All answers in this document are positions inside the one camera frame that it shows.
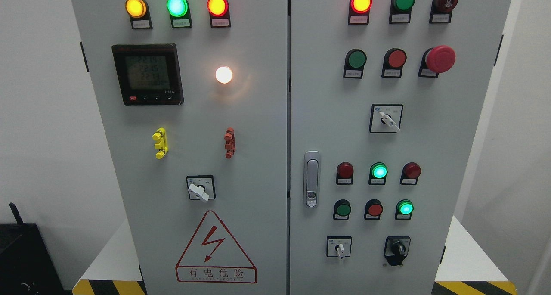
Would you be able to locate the white rotary selector switch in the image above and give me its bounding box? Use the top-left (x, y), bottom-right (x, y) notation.
top-left (186, 175), bottom-right (216, 203)

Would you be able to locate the yellow indicator light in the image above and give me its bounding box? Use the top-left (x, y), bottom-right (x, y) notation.
top-left (125, 0), bottom-right (153, 29)

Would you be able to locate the red terminal connector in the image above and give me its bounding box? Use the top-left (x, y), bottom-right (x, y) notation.
top-left (224, 127), bottom-right (236, 159)

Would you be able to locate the dark red indicator left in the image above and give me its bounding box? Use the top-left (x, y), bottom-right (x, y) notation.
top-left (336, 162), bottom-right (354, 185)

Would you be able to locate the dark red indicator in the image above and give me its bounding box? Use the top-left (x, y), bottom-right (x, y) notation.
top-left (336, 162), bottom-right (354, 185)
top-left (400, 162), bottom-right (421, 186)

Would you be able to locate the clear white lamp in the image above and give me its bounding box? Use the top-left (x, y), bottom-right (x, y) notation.
top-left (215, 65), bottom-right (233, 84)

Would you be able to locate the green push button lower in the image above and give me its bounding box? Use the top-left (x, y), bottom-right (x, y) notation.
top-left (333, 199), bottom-right (352, 220)

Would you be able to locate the green push button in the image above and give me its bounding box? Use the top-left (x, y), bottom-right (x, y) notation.
top-left (333, 199), bottom-right (352, 220)
top-left (343, 49), bottom-right (367, 79)

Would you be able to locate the grey left cabinet door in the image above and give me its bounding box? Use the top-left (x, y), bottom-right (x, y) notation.
top-left (71, 0), bottom-right (288, 295)

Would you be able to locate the grey cabinet door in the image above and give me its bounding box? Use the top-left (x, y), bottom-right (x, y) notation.
top-left (71, 0), bottom-right (288, 295)
top-left (289, 0), bottom-right (511, 295)

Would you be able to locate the lit green indicator middle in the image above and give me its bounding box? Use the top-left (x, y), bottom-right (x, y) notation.
top-left (368, 162), bottom-right (388, 185)

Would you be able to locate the green push button upper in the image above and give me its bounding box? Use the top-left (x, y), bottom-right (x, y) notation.
top-left (343, 49), bottom-right (367, 79)

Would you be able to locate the yellow terminal connector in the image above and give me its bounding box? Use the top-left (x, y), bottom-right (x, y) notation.
top-left (152, 127), bottom-right (169, 160)

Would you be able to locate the red push button lower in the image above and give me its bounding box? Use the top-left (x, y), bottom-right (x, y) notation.
top-left (364, 199), bottom-right (384, 220)

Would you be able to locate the red push button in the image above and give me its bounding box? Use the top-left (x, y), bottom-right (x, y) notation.
top-left (364, 199), bottom-right (384, 220)
top-left (381, 48), bottom-right (407, 78)

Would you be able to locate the grey right cabinet door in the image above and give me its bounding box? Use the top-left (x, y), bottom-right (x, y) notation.
top-left (289, 0), bottom-right (511, 295)

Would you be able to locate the red electric hazard warning sticker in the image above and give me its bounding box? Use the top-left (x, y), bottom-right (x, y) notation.
top-left (175, 210), bottom-right (257, 284)

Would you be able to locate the dark red indicator right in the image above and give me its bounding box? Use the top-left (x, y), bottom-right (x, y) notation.
top-left (400, 162), bottom-right (421, 186)

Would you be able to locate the black digital power meter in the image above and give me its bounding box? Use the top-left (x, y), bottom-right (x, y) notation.
top-left (111, 43), bottom-right (184, 106)

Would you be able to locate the red push button upper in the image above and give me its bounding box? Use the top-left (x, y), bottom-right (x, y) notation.
top-left (381, 48), bottom-right (407, 78)

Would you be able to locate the lit green button lower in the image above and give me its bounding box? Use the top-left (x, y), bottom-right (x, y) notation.
top-left (394, 199), bottom-right (415, 220)

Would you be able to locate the red indicator light top left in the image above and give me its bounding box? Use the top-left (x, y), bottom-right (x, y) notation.
top-left (207, 0), bottom-right (231, 28)

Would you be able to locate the red lit indicator right door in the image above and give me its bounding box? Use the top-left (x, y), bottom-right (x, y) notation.
top-left (348, 0), bottom-right (372, 25)

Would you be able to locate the green indicator light top left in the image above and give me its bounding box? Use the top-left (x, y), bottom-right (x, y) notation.
top-left (167, 0), bottom-right (192, 29)

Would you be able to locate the red emergency stop mushroom button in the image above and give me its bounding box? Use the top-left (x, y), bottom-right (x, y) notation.
top-left (418, 44), bottom-right (456, 78)

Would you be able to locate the green indicator top right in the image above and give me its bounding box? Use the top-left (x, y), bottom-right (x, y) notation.
top-left (388, 0), bottom-right (415, 24)

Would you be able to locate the dark red buzzer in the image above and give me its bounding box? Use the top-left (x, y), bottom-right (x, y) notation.
top-left (429, 0), bottom-right (458, 24)

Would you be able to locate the white platform with hazard stripes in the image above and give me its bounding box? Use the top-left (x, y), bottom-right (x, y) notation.
top-left (72, 218), bottom-right (517, 295)

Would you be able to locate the black box with antenna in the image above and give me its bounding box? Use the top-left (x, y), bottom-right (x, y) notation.
top-left (0, 203), bottom-right (65, 295)

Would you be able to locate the silver cabinet door handle lock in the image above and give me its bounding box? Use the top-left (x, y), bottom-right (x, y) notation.
top-left (303, 151), bottom-right (321, 208)

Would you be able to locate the white selector switch upper right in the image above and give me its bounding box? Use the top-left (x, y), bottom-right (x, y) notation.
top-left (369, 103), bottom-right (403, 134)

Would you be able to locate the white selector switch lower right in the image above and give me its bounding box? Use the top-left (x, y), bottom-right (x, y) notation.
top-left (325, 236), bottom-right (352, 259)

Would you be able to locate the black rotary knob switch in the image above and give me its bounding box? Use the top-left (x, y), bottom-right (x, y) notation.
top-left (383, 236), bottom-right (411, 266)

